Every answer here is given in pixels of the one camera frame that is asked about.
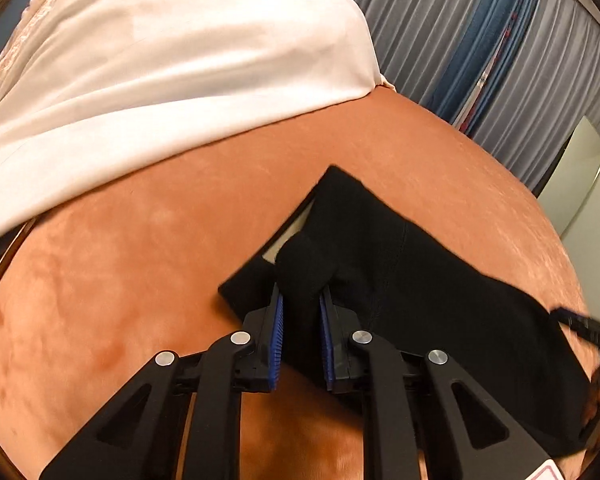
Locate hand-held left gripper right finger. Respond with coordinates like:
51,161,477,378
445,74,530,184
319,292,554,480

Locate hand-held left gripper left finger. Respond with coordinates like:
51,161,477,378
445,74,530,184
39,294,286,480

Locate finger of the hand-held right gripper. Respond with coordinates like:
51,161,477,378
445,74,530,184
550,305,600,351

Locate black pants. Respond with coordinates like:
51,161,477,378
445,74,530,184
219,164,600,471

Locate white cabinet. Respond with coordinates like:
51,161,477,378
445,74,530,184
532,115,600,261

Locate grey curtain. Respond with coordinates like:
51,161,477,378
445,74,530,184
327,0,483,88
470,0,600,193

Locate white bed sheet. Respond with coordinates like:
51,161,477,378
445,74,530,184
0,0,388,251

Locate blue curtain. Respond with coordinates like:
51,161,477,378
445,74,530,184
445,0,548,133

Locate lace trimmed pillow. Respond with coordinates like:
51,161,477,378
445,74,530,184
0,0,81,121

